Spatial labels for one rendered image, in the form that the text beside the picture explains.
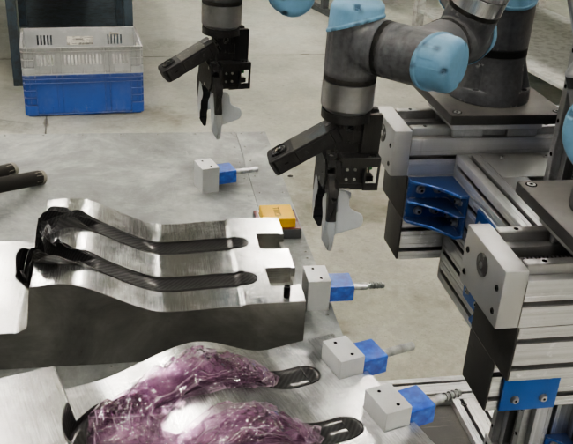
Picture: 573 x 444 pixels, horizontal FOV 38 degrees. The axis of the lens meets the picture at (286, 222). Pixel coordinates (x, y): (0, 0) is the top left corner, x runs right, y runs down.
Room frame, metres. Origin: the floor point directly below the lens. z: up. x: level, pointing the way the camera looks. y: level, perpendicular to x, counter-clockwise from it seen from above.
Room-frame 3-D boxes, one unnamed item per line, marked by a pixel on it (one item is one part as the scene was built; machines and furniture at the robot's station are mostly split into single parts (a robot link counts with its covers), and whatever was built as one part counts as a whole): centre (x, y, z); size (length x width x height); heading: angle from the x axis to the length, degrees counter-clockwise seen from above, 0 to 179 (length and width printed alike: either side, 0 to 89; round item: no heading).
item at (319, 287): (1.13, -0.10, 0.83); 0.13 x 0.05 x 0.05; 100
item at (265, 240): (1.15, 0.02, 0.87); 0.05 x 0.05 x 0.04; 11
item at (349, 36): (1.12, -0.08, 1.23); 0.09 x 0.08 x 0.11; 56
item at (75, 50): (4.20, 1.12, 0.28); 0.61 x 0.41 x 0.15; 105
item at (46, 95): (4.20, 1.12, 0.11); 0.61 x 0.41 x 0.22; 105
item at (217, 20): (1.54, 0.15, 1.15); 0.08 x 0.08 x 0.05
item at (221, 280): (1.05, 0.22, 0.92); 0.35 x 0.16 x 0.09; 101
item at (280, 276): (1.04, 0.00, 0.87); 0.05 x 0.05 x 0.04; 11
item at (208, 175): (1.55, 0.13, 0.83); 0.13 x 0.05 x 0.05; 117
